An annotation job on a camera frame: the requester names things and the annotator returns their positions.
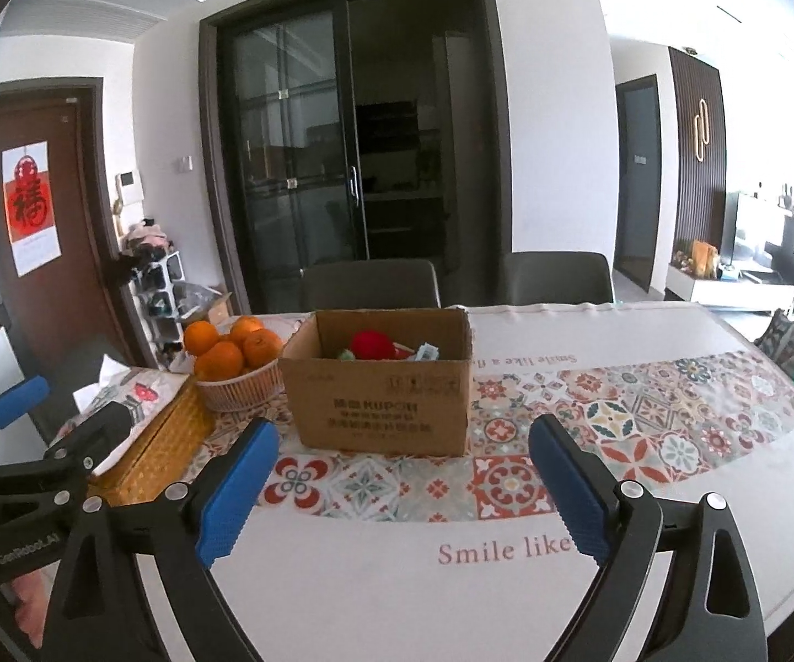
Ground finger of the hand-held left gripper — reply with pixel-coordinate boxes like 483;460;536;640
0;401;133;509
0;377;51;471

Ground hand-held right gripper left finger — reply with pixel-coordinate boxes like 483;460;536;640
42;417;281;662

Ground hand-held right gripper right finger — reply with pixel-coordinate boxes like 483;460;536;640
529;415;770;662

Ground brown cardboard box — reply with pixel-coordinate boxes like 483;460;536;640
278;308;474;457

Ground red plush toy green rim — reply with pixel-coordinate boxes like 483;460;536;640
337;329;413;362

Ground person's left hand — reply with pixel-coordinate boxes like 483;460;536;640
9;565;52;612

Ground white tissue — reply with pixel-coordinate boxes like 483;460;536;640
72;354;133;415

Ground embroidered white cloth cover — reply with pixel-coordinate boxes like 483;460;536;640
59;369;191;444

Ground woven yellow tissue box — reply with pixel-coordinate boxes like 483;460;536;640
87;379;215;508

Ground grey dining chair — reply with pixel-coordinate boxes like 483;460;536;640
301;260;442;313
497;252;615;306
28;337;137;442

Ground white slatted fruit basket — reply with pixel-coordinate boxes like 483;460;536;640
192;355;285;413

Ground white shoe rack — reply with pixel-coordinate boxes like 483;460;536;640
131;252;189;361

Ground brown entry door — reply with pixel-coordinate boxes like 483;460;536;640
0;77;140;394

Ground pile of pink clothes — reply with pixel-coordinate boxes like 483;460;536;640
125;218;172;253

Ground white low cabinet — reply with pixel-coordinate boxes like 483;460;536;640
666;265;794;313

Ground dark glass sliding door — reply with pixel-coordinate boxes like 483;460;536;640
198;0;512;316

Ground red and white wall calendar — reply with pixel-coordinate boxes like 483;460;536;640
1;141;62;278

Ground dark slatted wall panel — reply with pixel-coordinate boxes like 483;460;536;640
669;47;727;271

